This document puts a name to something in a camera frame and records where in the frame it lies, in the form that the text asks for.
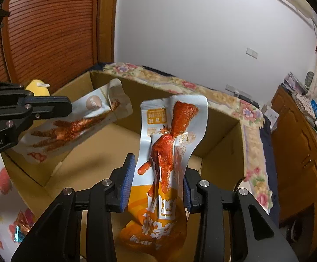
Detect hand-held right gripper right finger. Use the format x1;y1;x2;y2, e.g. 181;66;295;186
182;168;301;262

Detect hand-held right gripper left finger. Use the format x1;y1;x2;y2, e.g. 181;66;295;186
11;153;136;262

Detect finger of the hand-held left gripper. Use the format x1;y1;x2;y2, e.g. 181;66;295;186
0;95;73;128
0;81;35;99

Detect brown cardboard box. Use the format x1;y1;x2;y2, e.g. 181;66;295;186
1;70;247;262

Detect chicken feet snack packet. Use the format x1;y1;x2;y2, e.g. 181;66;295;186
19;79;133;165

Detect chicken wing snack packet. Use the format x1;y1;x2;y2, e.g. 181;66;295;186
119;94;208;261

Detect yellow plush toy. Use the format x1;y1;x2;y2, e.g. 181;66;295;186
25;80;51;97

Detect white flower-print sheet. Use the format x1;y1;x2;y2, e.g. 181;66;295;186
0;153;40;255

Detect wooden slatted wardrobe door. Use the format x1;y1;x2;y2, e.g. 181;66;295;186
0;0;119;93

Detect dark blue mattress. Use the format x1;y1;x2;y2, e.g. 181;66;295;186
259;115;281;224

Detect shiny foil wrapper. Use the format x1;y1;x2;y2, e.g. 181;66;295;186
13;222;36;243

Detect white carton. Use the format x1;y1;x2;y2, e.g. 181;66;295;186
262;105;279;126

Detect wooden dresser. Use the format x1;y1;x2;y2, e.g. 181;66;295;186
270;86;317;252

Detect patterned pouch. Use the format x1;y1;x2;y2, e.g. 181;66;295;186
292;93;312;115

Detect purple packets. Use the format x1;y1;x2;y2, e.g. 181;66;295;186
284;73;306;91

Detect small white fan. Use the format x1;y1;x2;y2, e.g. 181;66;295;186
305;71;315;90

